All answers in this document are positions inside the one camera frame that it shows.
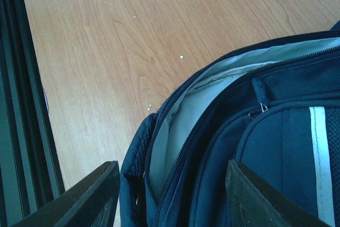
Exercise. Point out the navy blue student backpack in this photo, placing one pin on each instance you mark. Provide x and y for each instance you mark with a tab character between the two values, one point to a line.
272	107

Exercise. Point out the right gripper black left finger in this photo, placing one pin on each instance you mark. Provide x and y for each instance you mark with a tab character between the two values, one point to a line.
90	202

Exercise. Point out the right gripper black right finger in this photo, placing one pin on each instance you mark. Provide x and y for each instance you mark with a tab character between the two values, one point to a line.
260	200

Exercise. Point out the black aluminium frame base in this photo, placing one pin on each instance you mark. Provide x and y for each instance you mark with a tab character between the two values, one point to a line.
30	170

